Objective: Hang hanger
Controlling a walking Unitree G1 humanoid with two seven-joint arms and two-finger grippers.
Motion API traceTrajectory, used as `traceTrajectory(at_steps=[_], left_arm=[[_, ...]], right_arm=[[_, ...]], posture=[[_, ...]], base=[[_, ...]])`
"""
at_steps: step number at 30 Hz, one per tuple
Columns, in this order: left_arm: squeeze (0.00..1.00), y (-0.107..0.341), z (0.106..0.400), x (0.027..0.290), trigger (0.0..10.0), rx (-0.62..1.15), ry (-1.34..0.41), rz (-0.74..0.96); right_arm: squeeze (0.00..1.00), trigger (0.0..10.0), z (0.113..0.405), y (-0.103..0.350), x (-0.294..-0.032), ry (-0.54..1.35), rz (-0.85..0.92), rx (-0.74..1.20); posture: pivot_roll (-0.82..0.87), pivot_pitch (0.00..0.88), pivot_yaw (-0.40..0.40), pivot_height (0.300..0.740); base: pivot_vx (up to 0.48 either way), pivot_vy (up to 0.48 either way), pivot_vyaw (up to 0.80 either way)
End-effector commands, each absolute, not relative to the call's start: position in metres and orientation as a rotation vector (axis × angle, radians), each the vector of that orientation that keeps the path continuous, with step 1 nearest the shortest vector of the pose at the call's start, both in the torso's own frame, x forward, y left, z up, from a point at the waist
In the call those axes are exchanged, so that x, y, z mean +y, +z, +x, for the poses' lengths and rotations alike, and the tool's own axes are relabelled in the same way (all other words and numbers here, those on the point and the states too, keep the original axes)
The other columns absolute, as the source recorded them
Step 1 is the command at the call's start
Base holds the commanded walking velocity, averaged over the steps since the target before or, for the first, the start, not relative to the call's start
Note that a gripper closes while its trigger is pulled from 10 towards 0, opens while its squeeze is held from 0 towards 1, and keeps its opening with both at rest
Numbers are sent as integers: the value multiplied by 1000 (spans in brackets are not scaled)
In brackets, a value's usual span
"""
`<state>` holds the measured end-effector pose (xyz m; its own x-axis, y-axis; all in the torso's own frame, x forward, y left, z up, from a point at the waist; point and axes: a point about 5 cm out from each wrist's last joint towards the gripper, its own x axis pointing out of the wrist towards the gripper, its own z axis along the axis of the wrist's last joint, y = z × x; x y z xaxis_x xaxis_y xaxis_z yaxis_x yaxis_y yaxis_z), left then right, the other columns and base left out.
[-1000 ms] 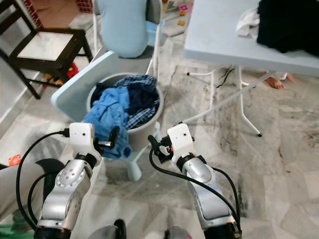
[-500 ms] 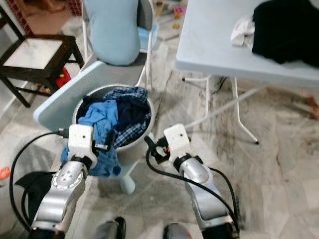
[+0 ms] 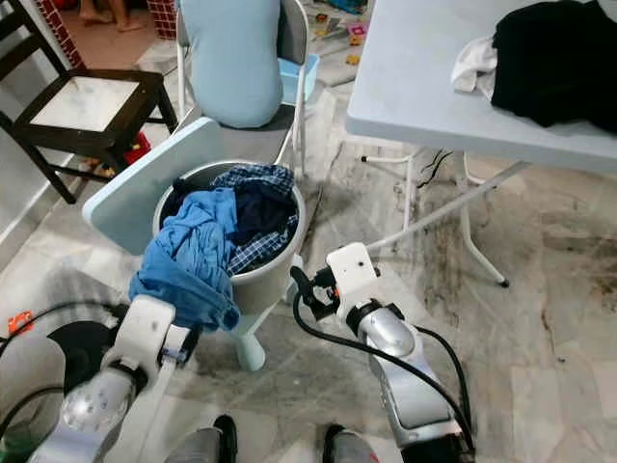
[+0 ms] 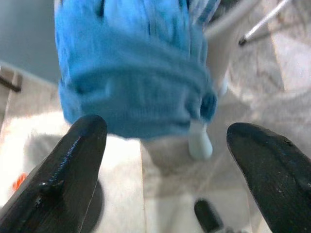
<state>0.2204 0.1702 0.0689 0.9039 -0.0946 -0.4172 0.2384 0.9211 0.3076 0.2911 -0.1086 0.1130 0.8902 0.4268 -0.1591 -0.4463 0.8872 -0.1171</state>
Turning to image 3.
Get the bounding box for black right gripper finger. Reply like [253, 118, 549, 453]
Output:
[288, 265, 317, 321]

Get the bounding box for black garment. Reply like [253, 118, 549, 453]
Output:
[490, 0, 617, 134]

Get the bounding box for grey lidded laundry basket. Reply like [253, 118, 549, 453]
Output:
[82, 118, 308, 372]

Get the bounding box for navy garment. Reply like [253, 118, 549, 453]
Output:
[236, 183, 295, 247]

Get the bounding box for robot left leg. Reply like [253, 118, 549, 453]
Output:
[164, 415, 242, 463]

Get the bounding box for robot leg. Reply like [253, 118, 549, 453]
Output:
[323, 424, 391, 463]
[164, 415, 242, 463]

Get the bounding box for blue checked shirt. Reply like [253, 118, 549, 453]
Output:
[212, 164, 300, 276]

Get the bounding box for robot right leg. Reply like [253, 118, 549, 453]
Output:
[323, 424, 391, 463]

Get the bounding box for adult person light trousers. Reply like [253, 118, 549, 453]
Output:
[0, 333, 70, 435]

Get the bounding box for orange square toy piece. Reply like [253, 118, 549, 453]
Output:
[8, 311, 35, 336]

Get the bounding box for red plastic toy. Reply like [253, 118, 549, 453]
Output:
[92, 130, 155, 179]

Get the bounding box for light blue plastic basin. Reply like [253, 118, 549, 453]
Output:
[280, 53, 321, 107]

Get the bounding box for grey plastic folding table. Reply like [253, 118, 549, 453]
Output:
[345, 0, 617, 288]

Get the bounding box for light blue pillow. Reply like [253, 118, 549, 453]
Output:
[178, 0, 285, 129]

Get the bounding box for dark wooden chair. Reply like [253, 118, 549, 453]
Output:
[0, 0, 179, 205]

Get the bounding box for grey metal folding chair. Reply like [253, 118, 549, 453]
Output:
[169, 0, 324, 175]

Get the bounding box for white crumpled garment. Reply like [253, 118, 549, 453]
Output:
[450, 36, 499, 100]

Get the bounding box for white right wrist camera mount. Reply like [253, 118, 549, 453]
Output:
[326, 241, 382, 314]

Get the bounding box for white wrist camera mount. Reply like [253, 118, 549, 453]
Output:
[326, 241, 382, 314]
[111, 294, 189, 372]

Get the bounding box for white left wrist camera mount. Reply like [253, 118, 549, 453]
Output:
[111, 294, 189, 372]

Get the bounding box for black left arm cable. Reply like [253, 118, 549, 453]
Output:
[0, 301, 126, 435]

